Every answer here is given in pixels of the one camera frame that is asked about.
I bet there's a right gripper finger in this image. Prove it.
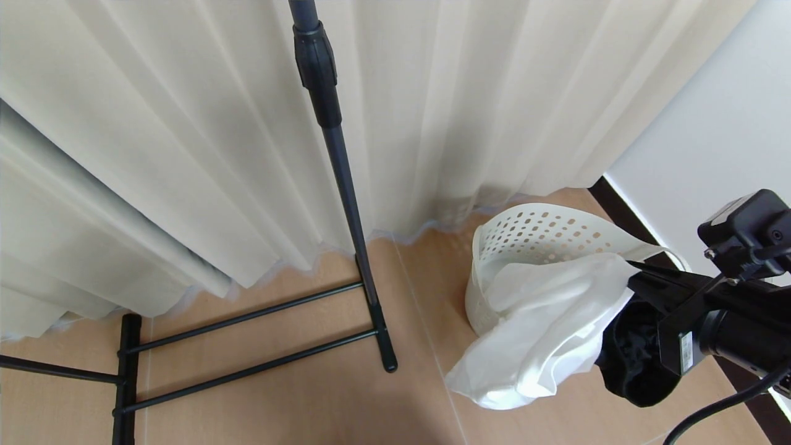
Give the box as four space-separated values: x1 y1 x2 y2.
627 261 713 307

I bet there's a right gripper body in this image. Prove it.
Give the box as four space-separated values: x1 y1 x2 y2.
657 276 791 379

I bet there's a white printed t-shirt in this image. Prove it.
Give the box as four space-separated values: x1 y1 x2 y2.
445 252 638 411

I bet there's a white laundry basket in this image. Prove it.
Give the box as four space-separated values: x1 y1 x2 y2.
465 203 691 337

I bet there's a black clothes rack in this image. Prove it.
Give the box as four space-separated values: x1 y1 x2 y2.
0 0 399 445

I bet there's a black garment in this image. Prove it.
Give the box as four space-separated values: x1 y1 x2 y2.
596 302 682 407

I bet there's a beige curtain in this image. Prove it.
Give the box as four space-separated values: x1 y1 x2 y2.
0 99 237 344
0 0 758 292

